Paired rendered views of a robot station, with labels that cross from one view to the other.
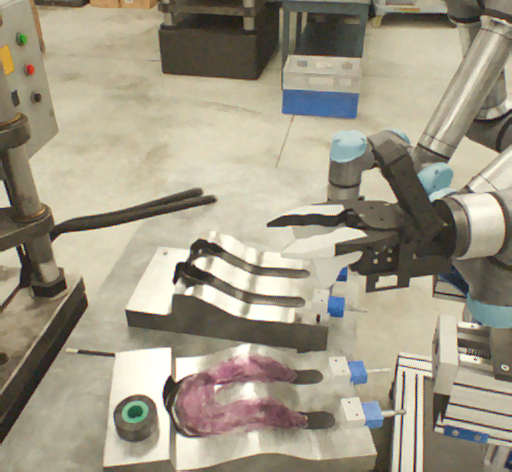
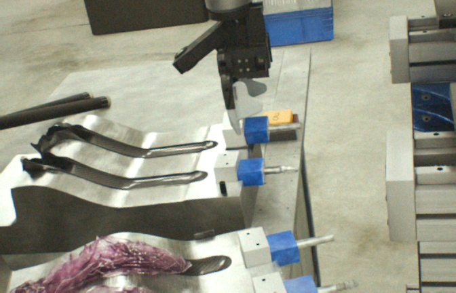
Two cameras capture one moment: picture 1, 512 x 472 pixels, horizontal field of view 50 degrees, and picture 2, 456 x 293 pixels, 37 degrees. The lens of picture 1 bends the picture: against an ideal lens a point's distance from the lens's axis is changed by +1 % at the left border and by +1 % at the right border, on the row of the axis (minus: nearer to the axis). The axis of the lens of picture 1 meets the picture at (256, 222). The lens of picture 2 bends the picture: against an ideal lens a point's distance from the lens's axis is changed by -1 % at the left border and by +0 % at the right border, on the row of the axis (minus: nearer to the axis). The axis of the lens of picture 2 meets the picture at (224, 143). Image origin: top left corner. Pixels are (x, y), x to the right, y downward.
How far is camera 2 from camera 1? 0.43 m
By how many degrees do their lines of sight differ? 9
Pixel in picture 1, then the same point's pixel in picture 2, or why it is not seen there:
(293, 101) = not seen: hidden behind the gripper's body
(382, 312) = (389, 251)
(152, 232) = (20, 150)
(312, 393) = (213, 283)
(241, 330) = (119, 230)
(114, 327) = not seen: outside the picture
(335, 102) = (303, 24)
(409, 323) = not seen: hidden behind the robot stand
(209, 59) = (146, 7)
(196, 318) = (53, 223)
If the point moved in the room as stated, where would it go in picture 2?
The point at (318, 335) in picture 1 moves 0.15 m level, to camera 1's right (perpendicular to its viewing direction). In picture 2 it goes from (229, 214) to (324, 199)
